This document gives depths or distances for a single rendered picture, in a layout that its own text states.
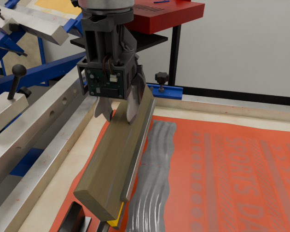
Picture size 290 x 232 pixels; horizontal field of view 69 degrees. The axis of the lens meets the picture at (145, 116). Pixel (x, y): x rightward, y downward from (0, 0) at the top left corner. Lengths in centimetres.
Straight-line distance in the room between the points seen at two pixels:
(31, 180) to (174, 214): 29
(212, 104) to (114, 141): 41
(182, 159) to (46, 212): 31
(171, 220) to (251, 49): 225
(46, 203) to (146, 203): 20
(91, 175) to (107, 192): 4
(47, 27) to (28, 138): 44
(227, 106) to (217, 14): 175
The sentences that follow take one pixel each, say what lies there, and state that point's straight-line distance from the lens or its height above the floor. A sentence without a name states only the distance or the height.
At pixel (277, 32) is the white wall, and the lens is 255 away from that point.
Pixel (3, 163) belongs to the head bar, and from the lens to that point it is 51.
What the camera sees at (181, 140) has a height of 96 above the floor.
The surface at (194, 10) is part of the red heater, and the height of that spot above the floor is 108.
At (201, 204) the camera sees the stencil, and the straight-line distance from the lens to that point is 47.
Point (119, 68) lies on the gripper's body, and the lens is 30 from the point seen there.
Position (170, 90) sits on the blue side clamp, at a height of 100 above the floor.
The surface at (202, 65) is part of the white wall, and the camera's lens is 253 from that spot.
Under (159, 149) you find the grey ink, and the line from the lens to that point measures 54.
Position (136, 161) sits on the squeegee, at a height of 106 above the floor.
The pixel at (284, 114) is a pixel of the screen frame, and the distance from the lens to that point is 76.
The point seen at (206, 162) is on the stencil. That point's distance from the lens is 54.
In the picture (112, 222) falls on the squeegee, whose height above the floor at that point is 103.
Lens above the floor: 135
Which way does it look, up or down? 37 degrees down
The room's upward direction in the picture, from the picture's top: 1 degrees clockwise
